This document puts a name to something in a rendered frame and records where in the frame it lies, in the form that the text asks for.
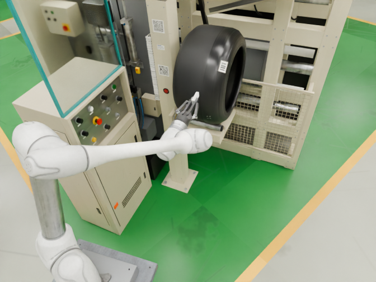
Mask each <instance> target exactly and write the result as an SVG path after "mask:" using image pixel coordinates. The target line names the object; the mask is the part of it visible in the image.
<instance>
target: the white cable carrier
mask: <svg viewBox="0 0 376 282"><path fill-rule="evenodd" d="M145 38H146V41H147V48H148V56H149V62H150V68H151V75H152V81H153V88H154V94H155V99H156V100H160V99H159V91H158V83H157V76H156V68H155V63H154V56H153V48H152V41H151V34H150V33H149V34H148V35H147V36H146V37H145Z"/></svg>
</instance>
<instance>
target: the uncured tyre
mask: <svg viewBox="0 0 376 282"><path fill-rule="evenodd" d="M221 60H223V61H226V62H228V65H227V69H226V72H225V73H223V72H220V71H218V69H219V66H220V61H221ZM245 62H246V41H245V39H244V37H243V36H242V34H241V33H240V31H239V30H237V29H235V28H232V27H224V26H216V25H208V24H203V25H199V26H197V27H196V28H194V29H193V30H192V31H190V32H189V33H188V34H187V36H186V37H185V38H184V40H183V42H182V44H181V46H180V49H179V51H178V55H177V58H176V63H175V67H174V71H173V84H172V89H173V98H174V102H175V104H176V106H177V108H179V107H180V106H181V105H182V104H183V103H184V102H185V101H186V100H188V101H189V99H191V98H192V97H194V95H195V93H196V92H199V97H198V103H199V109H198V114H197V117H198V119H193V120H197V121H201V122H204V123H208V124H220V123H222V122H224V121H225V120H227V119H228V118H229V116H230V114H231V113H232V111H233V108H234V106H235V104H236V101H237V98H238V95H239V91H240V88H241V84H242V79H243V74H244V70H245ZM206 115H209V116H211V118H212V119H207V118H206Z"/></svg>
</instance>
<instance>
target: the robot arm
mask: <svg viewBox="0 0 376 282"><path fill-rule="evenodd" d="M198 97H199V92H196V93H195V95H194V97H192V98H191V99H189V101H188V100H186V101H185V102H184V103H183V104H182V105H181V106H180V107H179V108H178V109H177V110H175V113H176V115H177V117H176V119H175V120H174V121H173V122H172V123H171V125H170V126H169V128H168V129H167V131H165V132H164V134H163V135H162V137H161V138H160V140H153V141H147V142H137V143H127V144H118V145H105V146H95V145H69V144H68V143H66V142H65V141H63V140H61V139H60V137H59V136H58V134H57V133H56V132H54V131H53V130H52V129H51V128H49V127H48V126H46V125H45V124H42V123H40V122H37V121H30V122H25V123H22V124H20V125H18V126H16V128H15V129H14V131H13V134H12V143H13V145H14V147H15V151H16V153H17V155H18V158H19V160H20V162H21V164H22V167H23V168H24V170H25V171H26V173H27V174H28V175H29V178H30V182H31V187H32V192H33V195H34V199H35V204H36V209H37V214H38V217H39V222H40V226H41V231H40V232H39V234H38V235H37V238H36V242H35V247H36V251H37V254H38V255H39V257H40V259H41V261H42V262H43V264H44V265H45V267H46V268H47V269H48V270H49V271H50V272H51V274H52V276H53V277H54V279H55V281H56V282H109V281H110V279H111V274H109V273H106V274H99V273H98V271H97V269H96V267H95V265H94V264H93V262H92V261H91V260H90V259H89V257H87V256H86V255H85V254H84V253H83V252H82V251H81V249H80V247H79V246H78V245H77V241H76V238H75V236H74V233H73V230H72V227H71V226H70V225H69V224H67V223H65V219H64V213H63V206H62V199H61V195H60V188H59V182H58V179H59V178H64V177H69V176H74V175H76V174H79V173H82V172H85V171H88V170H90V169H92V168H94V167H97V166H99V165H102V164H104V163H108V162H111V161H116V160H120V159H126V158H133V157H139V156H146V155H150V154H157V156H158V157H159V158H160V159H162V160H164V161H169V160H171V159H172V158H173V157H175V155H177V154H179V153H182V154H195V153H199V152H204V151H206V150H208V149H209V148H210V147H211V145H212V142H213V139H212V135H211V134H210V133H209V132H208V131H207V130H205V129H187V127H188V125H189V123H190V121H191V120H192V119H198V117H197V114H198V109H199V103H198ZM191 104H192V105H191ZM194 108H195V112H194V115H193V116H192V112H193V110H194ZM182 110H183V111H182Z"/></svg>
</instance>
